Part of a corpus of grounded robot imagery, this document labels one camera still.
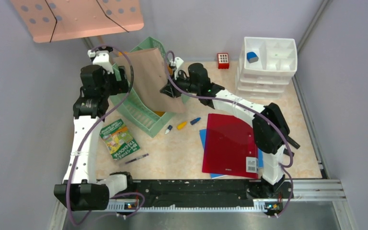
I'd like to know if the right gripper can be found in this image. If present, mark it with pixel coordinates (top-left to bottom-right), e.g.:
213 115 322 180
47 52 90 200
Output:
160 70 200 99

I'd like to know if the beige pressure file folder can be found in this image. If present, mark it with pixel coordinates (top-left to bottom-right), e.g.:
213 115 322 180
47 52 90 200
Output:
127 48 186 113

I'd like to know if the green file rack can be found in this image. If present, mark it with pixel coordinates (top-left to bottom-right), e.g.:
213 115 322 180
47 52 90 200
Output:
110 36 177 138

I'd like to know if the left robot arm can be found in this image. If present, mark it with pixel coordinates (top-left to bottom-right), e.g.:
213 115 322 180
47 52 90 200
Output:
54 64 135 211

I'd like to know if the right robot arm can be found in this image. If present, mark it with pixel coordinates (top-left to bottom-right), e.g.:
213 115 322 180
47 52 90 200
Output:
161 61 293 197

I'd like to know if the red small box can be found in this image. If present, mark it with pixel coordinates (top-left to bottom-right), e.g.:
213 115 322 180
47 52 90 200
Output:
217 53 230 69

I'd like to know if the yellow dropper bottle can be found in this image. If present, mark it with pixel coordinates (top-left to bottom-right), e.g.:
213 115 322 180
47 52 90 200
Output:
176 122 187 130

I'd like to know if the orange file folder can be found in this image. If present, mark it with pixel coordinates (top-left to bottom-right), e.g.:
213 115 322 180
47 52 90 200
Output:
154 111 165 117

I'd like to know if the blue plastic folder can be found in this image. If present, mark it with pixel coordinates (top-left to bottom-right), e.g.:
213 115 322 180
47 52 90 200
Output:
199 129 264 179

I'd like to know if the green children's book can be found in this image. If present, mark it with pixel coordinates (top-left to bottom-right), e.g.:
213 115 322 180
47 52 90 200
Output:
100 119 140 161

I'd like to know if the blue eraser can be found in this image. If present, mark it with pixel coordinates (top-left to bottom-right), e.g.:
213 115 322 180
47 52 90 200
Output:
246 52 259 63

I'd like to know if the red translucent file folder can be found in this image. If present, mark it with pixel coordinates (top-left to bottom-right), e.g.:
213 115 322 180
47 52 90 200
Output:
202 114 258 179

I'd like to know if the dark pen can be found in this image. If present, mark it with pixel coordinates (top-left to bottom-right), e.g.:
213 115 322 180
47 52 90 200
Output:
125 153 149 164

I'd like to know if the clear plastic drawer unit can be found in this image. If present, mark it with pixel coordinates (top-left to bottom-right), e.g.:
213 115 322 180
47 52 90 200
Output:
235 37 298 100

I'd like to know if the pink perforated lamp panel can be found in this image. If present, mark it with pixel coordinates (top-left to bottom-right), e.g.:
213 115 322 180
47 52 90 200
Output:
11 0 144 43

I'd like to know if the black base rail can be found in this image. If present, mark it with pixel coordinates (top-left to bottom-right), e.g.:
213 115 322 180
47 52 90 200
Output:
105 179 294 215

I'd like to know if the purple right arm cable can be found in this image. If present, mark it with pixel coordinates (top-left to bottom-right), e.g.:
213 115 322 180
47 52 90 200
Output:
165 50 295 218

